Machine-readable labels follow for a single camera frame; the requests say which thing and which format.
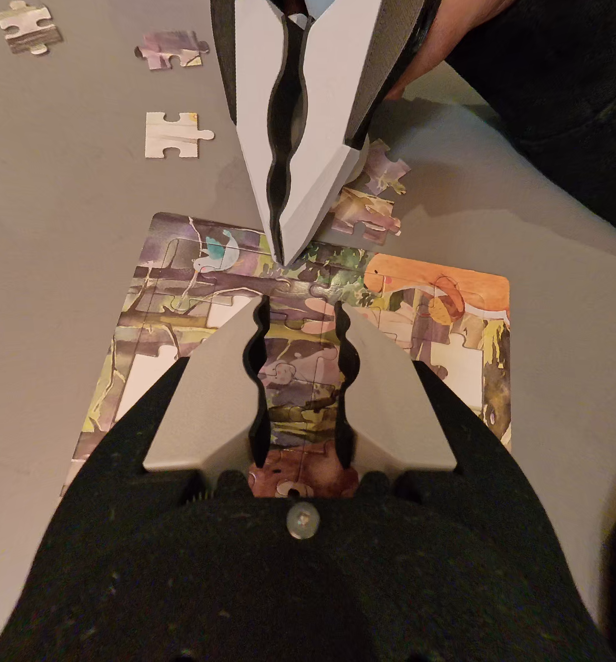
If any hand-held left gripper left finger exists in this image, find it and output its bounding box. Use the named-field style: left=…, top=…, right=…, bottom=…
left=143, top=296, right=273, bottom=484

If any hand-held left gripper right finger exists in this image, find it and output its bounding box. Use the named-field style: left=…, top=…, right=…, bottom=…
left=334, top=301, right=458, bottom=481

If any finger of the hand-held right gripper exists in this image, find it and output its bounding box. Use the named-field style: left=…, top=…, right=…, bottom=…
left=279, top=0, right=386, bottom=267
left=235, top=0, right=290, bottom=267

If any illustrated jigsaw puzzle board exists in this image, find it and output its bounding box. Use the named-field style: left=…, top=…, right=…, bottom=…
left=60, top=212, right=511, bottom=500

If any lilac yellow-green puzzle piece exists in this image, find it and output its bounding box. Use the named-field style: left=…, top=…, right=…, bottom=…
left=357, top=140, right=411, bottom=196

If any brown pink puzzle piece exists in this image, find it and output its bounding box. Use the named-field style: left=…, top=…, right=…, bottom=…
left=334, top=186, right=403, bottom=245

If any person's right forearm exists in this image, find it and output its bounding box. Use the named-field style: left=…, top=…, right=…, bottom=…
left=445, top=0, right=616, bottom=246

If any person's right hand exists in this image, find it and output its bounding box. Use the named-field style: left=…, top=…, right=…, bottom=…
left=387, top=0, right=515, bottom=100

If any purple puzzle piece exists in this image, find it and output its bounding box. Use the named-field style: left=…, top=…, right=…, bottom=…
left=135, top=31, right=211, bottom=70

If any white puzzle piece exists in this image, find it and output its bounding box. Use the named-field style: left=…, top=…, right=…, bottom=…
left=145, top=111, right=216, bottom=158

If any beige grey striped puzzle piece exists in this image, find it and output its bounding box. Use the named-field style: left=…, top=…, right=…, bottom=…
left=0, top=0, right=63, bottom=55

